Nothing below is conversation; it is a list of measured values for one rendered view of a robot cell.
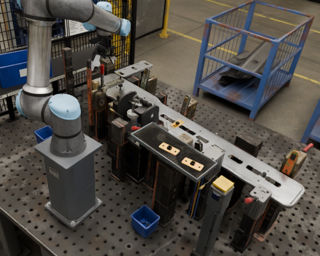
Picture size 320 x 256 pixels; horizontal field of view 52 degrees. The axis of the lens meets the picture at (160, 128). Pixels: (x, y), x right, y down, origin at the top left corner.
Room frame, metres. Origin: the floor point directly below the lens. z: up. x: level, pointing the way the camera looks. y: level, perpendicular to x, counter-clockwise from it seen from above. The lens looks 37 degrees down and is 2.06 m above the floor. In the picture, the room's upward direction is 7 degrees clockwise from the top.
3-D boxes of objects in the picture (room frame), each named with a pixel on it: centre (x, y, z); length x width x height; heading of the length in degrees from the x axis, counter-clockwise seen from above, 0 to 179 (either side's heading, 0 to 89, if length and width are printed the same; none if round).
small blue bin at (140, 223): (1.00, 0.02, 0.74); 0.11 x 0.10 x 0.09; 51
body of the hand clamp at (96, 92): (1.63, 0.37, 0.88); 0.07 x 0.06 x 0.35; 141
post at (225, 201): (0.90, -0.26, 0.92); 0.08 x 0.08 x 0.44; 51
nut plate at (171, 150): (1.06, -0.05, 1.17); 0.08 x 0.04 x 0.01; 60
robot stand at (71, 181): (1.08, 0.38, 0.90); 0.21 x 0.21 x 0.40; 58
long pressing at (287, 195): (1.46, -0.11, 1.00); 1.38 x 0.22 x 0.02; 51
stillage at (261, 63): (3.75, -1.00, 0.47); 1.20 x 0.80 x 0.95; 147
